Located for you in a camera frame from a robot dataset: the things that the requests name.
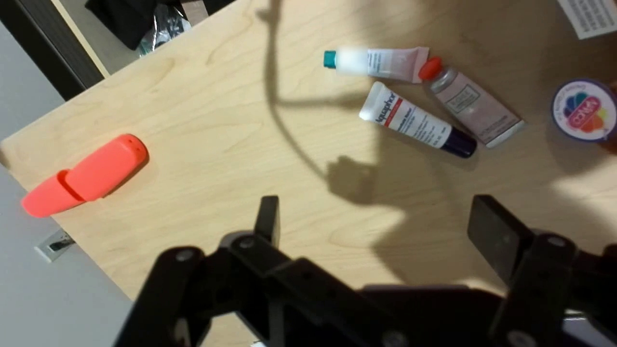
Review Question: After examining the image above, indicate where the white wall socket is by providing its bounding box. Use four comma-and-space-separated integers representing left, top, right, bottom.
33, 228, 77, 265

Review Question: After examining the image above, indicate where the white pouch colourful round print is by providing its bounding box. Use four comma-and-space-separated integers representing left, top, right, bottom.
550, 78, 617, 145

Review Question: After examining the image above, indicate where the white gray gadget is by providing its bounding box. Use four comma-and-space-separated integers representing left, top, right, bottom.
135, 0, 195, 59

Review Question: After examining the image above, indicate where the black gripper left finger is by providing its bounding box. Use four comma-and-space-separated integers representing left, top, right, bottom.
114, 194, 363, 347

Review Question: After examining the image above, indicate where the white tube green cap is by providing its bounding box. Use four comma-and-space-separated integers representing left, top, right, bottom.
322, 45, 432, 88

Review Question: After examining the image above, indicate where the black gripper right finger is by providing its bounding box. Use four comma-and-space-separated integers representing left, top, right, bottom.
467, 194, 617, 347

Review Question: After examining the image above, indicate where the pale tube red cap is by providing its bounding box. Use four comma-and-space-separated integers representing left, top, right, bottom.
417, 55, 527, 151

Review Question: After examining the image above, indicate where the white tube dark cap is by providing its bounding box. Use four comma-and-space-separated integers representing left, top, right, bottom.
357, 80, 480, 161

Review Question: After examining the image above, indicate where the white printed label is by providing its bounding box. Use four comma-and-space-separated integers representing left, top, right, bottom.
555, 0, 617, 43

